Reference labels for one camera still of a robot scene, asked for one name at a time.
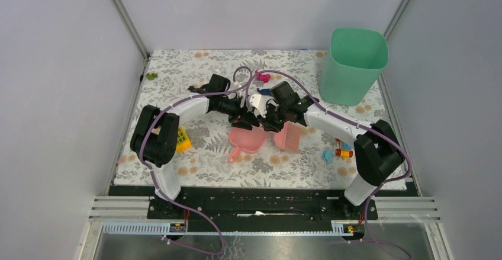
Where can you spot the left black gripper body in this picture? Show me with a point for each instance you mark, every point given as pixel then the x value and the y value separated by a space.
pixel 231 108

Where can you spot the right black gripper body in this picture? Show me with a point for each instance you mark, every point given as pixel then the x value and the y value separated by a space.
pixel 275 117

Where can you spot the pink plastic hand brush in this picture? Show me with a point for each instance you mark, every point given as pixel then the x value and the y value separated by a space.
pixel 289 138

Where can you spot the pink plastic dustpan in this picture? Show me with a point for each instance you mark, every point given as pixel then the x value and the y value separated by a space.
pixel 249 141

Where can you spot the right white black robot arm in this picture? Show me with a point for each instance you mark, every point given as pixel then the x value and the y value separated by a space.
pixel 376 150

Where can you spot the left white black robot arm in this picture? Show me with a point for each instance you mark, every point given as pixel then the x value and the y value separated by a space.
pixel 156 133

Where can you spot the dark blue paper scrap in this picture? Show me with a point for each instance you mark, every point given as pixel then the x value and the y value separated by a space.
pixel 264 91

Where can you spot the magenta paper scrap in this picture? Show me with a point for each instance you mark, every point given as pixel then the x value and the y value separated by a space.
pixel 263 77

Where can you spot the floral patterned table mat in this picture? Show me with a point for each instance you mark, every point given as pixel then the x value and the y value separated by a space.
pixel 205 163

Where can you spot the yellow toy block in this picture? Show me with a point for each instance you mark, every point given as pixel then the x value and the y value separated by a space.
pixel 183 142

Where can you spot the light blue paper scrap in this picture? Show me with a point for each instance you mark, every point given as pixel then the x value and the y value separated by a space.
pixel 327 155

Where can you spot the colourful toy block car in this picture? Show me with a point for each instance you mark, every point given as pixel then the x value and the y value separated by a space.
pixel 343 150

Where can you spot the green plastic trash bin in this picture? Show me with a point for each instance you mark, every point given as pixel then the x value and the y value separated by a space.
pixel 355 60

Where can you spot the green paper scrap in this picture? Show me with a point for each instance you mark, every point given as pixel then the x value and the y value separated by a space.
pixel 151 76

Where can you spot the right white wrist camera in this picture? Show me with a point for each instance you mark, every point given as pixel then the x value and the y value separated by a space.
pixel 259 103

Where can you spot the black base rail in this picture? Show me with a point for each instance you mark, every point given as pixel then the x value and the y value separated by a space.
pixel 251 209

